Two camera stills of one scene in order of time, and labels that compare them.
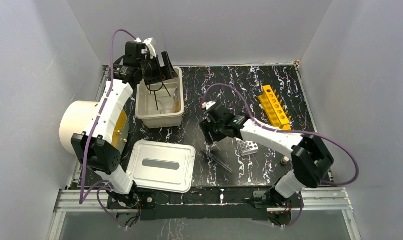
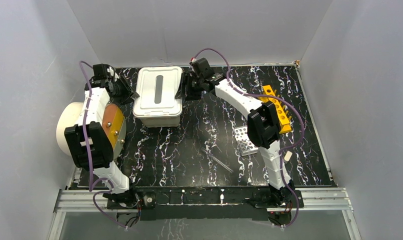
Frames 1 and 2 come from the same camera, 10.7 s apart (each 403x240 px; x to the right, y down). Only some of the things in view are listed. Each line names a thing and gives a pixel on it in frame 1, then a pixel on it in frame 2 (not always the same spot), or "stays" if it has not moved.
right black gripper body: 215,131 to 193,87
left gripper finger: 171,71 to 134,95
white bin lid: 162,166 to 157,87
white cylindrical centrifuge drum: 76,118 stays
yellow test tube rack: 278,117 stays
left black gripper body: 158,73 to 128,93
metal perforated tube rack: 246,148 stays
